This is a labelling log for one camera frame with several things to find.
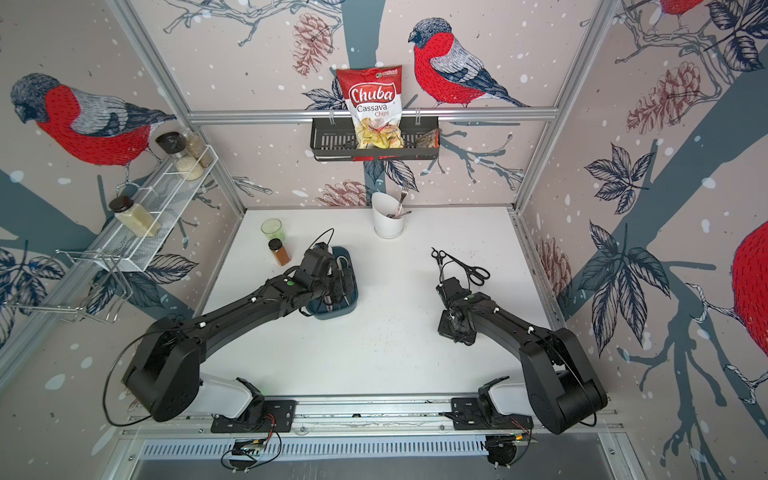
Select teal plastic storage box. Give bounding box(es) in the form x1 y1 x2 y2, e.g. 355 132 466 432
304 246 359 320

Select cream kitchen scissors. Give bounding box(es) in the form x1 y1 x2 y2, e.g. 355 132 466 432
336 256 350 270

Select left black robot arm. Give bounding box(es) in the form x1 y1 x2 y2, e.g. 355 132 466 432
122 242 358 422

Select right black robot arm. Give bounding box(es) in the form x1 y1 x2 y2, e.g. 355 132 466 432
436 277 608 434

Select long black scissors back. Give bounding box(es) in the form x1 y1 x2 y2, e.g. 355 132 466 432
443 250 491 287

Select small black scissors back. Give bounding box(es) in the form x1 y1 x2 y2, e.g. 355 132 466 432
431 248 447 284

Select orange spice bottle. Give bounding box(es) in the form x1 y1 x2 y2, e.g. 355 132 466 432
268 238 291 266

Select green glass cup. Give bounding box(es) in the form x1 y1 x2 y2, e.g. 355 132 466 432
260 218 285 242

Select white utensil holder cup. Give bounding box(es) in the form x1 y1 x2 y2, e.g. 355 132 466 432
371 192 404 239

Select utensils in cup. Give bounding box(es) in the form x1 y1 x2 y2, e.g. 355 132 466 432
387 189 409 219

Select clear spice jar back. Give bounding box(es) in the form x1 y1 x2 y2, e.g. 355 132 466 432
182 130 213 169

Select red cassava chips bag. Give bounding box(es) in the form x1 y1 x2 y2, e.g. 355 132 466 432
337 65 405 150

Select yellow spice jar brown lid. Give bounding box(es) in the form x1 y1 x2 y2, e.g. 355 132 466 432
108 196 160 238

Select small circuit board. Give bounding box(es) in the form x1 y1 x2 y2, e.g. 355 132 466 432
231 438 269 458

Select black lid spice jar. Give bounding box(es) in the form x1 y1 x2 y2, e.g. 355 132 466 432
155 132 205 181

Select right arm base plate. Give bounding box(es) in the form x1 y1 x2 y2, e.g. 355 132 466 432
442 397 534 431

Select black wire wall basket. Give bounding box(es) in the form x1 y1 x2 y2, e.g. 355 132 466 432
310 116 440 161

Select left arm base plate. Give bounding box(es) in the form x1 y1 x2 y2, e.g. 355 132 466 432
211 400 298 434

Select white wire wall shelf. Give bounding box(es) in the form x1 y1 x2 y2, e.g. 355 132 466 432
94 145 219 272

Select metal wire rack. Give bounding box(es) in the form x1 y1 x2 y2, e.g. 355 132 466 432
1 250 138 324

